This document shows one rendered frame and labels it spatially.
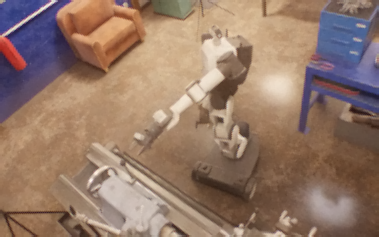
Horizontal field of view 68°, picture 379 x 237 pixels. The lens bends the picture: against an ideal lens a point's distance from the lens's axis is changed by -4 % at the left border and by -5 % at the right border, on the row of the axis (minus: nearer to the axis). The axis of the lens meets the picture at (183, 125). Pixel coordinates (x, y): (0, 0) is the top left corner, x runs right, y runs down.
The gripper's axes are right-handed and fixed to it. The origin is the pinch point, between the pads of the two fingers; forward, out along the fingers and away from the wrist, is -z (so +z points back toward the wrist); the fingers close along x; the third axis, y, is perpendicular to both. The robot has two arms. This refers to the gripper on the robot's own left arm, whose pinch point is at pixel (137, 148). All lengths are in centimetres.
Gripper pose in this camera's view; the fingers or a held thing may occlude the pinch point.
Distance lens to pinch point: 170.6
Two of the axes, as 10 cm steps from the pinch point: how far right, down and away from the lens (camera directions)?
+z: 6.2, -6.8, 3.9
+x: -7.7, -4.4, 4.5
